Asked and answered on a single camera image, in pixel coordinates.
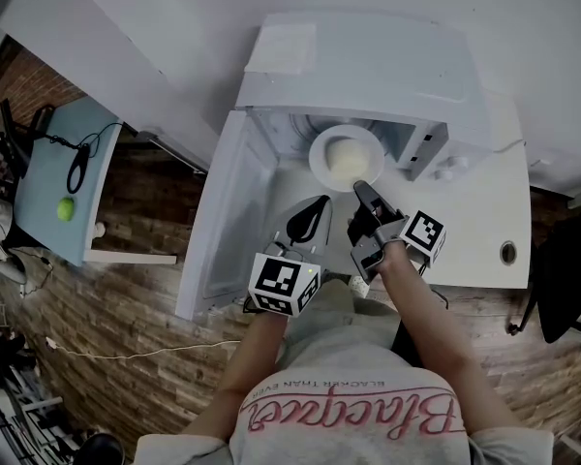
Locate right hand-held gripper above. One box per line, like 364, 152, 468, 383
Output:
347, 180, 447, 283

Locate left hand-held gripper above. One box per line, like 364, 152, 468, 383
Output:
247, 194, 334, 318

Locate white plate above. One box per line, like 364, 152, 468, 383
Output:
308, 124, 385, 193

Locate white microwave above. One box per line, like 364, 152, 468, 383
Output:
173, 12, 493, 322

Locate person's left forearm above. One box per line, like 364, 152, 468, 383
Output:
217, 307, 291, 401

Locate person's right forearm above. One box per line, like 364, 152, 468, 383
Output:
377, 239, 485, 382

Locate grey trousers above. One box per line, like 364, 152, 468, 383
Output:
290, 271, 401, 338

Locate white desk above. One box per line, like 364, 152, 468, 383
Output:
265, 89, 534, 291

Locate grey shirt with pink print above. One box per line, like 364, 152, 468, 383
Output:
133, 307, 556, 465

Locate black office chair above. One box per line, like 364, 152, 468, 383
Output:
507, 215, 581, 353

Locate light blue table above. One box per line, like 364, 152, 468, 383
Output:
13, 95, 178, 268

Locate cluttered metal rack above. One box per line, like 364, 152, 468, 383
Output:
0, 297, 78, 465

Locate long white floor cable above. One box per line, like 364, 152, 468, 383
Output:
46, 336, 243, 360

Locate black cable loop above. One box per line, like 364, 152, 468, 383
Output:
66, 121, 125, 194

